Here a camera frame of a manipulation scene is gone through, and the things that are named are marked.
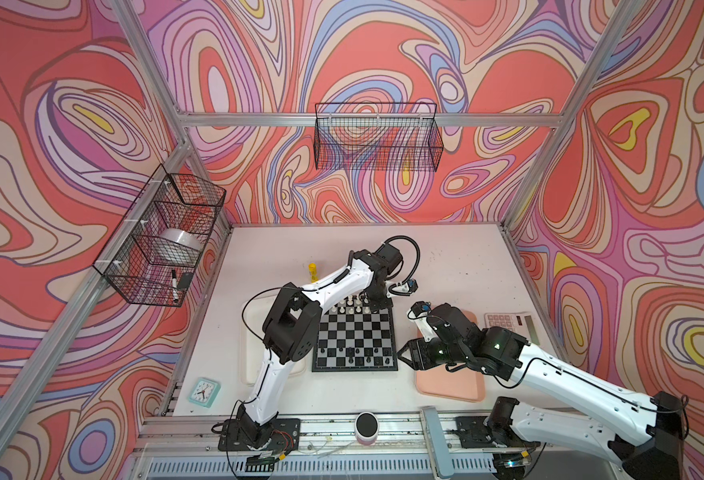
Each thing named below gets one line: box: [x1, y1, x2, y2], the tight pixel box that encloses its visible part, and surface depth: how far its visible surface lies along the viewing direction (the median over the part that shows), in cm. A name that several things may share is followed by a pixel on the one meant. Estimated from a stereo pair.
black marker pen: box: [171, 269, 179, 303], surface depth 74 cm
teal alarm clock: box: [187, 377, 222, 409], surface depth 80 cm
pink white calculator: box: [484, 312, 541, 346], surface depth 93 cm
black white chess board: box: [312, 294, 399, 372], surface depth 89 cm
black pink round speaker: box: [354, 411, 379, 446], surface depth 72 cm
